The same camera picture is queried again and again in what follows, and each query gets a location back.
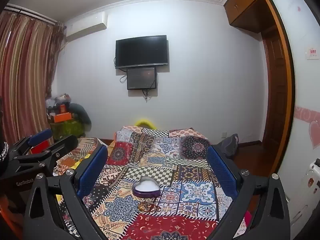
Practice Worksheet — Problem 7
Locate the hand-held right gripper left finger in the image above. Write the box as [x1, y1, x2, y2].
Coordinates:
[23, 144, 110, 240]

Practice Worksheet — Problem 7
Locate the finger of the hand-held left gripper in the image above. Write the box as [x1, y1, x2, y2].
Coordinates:
[10, 128, 53, 157]
[15, 134, 78, 173]

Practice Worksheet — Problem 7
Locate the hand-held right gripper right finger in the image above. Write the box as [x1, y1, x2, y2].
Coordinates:
[207, 145, 292, 240]

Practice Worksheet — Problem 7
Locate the purple heart-shaped jewelry box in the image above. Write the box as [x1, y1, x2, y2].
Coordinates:
[132, 176, 160, 198]

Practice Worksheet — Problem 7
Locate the gold necklace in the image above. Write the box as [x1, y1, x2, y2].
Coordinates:
[139, 199, 163, 212]

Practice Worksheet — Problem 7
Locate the yellow cloth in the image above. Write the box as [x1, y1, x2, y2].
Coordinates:
[56, 154, 91, 202]

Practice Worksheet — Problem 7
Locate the orange striped blanket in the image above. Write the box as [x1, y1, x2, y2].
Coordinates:
[56, 137, 100, 175]

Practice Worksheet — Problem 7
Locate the grey backpack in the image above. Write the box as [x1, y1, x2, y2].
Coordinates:
[216, 134, 239, 159]

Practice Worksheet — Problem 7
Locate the orange box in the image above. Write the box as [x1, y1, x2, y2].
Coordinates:
[51, 112, 73, 123]

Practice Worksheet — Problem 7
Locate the grey stuffed toy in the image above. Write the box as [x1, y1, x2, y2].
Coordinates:
[46, 94, 72, 110]

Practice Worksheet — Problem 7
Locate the orange cloth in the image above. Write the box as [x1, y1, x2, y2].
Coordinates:
[0, 197, 25, 240]

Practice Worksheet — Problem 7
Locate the patchwork patterned blanket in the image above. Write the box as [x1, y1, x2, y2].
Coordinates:
[82, 125, 248, 240]

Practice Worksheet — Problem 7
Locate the striped curtain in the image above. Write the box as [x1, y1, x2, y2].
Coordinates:
[0, 4, 67, 145]

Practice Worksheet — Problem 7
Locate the yellow curved plastic item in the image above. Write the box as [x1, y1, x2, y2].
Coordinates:
[134, 118, 157, 130]

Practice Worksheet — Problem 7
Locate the white suitcase with stickers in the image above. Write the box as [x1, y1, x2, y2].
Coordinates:
[282, 159, 320, 230]

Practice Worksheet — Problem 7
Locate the brown wooden door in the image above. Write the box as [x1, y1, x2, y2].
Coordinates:
[261, 29, 288, 155]

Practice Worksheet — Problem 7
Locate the small black monitor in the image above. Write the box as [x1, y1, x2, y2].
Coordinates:
[127, 66, 157, 90]

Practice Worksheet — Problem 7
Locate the white air conditioner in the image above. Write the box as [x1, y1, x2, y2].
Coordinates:
[64, 12, 108, 42]

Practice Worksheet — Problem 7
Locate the wooden overhead cabinet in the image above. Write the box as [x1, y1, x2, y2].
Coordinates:
[223, 0, 273, 33]

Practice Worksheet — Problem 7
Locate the braided wrist strap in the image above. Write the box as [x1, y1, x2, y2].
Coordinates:
[0, 141, 8, 163]

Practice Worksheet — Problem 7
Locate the pink heart wall decal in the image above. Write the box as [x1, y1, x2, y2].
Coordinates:
[309, 120, 320, 150]

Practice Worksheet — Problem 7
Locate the pink wall border strip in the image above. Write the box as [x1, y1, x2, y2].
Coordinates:
[295, 105, 320, 121]

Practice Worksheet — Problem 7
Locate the black wall television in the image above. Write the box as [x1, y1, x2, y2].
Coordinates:
[115, 35, 168, 69]

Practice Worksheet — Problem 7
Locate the white curtain rail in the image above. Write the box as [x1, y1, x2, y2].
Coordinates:
[4, 3, 57, 25]

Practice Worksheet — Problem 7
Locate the white wall paper note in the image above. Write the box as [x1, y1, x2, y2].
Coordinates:
[304, 46, 320, 60]

